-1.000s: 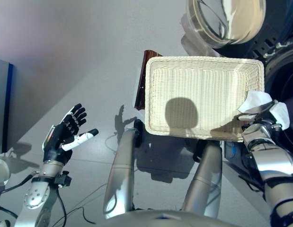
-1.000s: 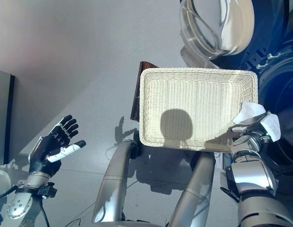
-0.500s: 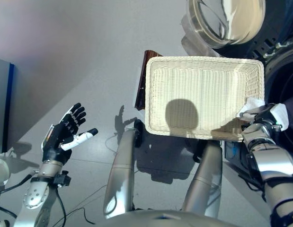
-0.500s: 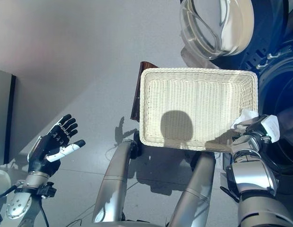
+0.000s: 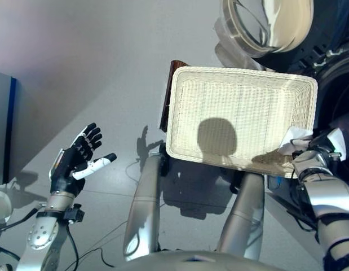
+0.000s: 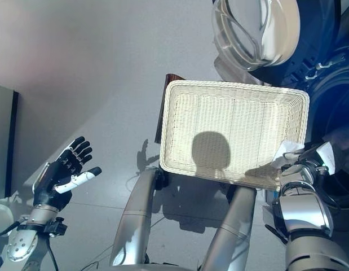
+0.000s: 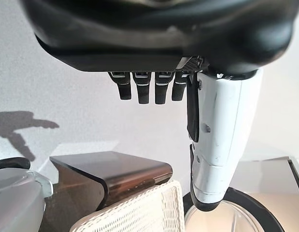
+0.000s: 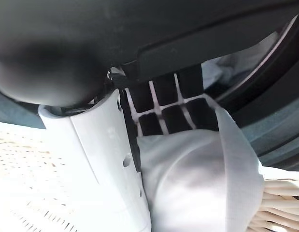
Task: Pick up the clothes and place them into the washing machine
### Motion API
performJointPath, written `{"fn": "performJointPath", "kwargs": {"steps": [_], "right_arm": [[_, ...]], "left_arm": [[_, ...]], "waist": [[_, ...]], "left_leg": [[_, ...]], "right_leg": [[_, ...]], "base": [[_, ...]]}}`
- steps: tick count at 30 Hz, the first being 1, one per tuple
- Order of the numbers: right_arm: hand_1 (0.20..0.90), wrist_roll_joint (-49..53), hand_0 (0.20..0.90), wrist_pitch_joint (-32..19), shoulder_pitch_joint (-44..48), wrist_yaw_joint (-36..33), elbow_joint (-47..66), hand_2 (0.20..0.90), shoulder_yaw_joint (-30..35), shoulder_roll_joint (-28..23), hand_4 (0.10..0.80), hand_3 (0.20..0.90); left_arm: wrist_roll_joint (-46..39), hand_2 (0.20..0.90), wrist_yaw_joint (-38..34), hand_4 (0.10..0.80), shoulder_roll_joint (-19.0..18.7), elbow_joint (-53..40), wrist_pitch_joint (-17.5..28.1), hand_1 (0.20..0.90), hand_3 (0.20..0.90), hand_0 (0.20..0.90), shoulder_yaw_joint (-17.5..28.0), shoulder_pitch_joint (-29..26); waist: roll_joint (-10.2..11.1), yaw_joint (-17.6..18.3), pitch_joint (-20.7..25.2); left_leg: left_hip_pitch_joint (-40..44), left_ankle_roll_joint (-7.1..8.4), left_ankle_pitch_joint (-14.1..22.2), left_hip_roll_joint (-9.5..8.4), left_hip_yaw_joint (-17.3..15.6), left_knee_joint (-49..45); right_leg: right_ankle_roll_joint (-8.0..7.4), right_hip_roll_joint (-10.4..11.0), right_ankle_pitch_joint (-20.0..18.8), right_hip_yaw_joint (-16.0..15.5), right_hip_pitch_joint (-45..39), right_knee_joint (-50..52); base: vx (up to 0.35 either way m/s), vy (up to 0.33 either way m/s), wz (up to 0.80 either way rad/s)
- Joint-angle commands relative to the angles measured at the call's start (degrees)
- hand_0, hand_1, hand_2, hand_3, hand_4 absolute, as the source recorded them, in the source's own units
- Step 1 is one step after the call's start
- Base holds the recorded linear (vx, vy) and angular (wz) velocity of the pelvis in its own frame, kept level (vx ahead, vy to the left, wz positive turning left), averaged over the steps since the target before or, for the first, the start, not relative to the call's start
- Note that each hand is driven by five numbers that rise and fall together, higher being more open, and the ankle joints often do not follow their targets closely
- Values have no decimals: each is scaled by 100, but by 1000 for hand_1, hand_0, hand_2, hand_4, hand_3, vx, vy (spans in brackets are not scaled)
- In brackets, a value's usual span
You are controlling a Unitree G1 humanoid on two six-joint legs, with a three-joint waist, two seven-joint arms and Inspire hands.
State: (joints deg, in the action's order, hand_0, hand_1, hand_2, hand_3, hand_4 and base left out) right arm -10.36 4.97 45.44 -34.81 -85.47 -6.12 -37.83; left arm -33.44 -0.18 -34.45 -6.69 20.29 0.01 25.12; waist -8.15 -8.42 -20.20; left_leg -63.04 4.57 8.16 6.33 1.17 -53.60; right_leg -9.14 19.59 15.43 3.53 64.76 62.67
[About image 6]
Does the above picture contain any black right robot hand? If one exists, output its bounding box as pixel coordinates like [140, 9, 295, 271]
[271, 140, 337, 176]

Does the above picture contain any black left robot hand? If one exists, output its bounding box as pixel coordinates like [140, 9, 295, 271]
[32, 136, 103, 212]

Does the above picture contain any dark grey washing machine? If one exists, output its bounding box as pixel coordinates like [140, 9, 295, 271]
[247, 0, 349, 209]

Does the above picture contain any round glass washing machine door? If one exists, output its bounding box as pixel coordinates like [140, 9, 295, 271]
[211, 0, 344, 85]

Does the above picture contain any grey cabinet with black edge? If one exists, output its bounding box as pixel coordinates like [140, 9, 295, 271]
[0, 84, 20, 200]

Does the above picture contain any white wicker laundry basket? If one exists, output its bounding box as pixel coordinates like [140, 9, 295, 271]
[159, 80, 310, 193]

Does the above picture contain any brown wooden stool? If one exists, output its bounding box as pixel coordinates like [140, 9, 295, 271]
[154, 73, 188, 145]

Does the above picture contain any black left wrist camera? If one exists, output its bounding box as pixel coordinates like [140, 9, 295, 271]
[44, 216, 68, 237]

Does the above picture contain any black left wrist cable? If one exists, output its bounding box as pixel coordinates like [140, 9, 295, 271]
[0, 220, 57, 271]

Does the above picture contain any thin white floor cable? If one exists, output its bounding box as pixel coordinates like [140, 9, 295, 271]
[78, 169, 164, 269]

